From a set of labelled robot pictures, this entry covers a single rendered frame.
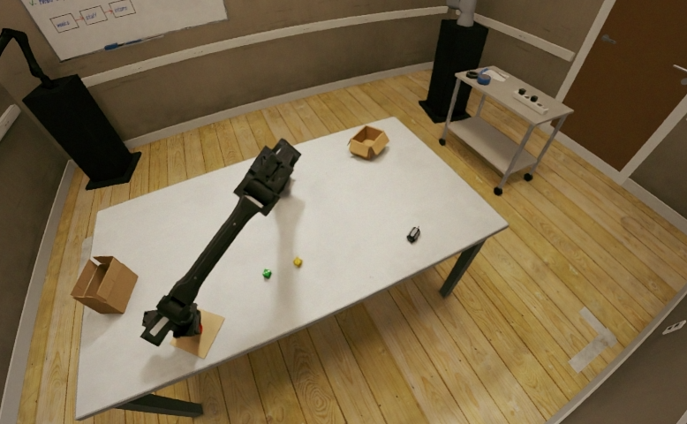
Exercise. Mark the tan mat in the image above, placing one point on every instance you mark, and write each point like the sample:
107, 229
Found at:
200, 344

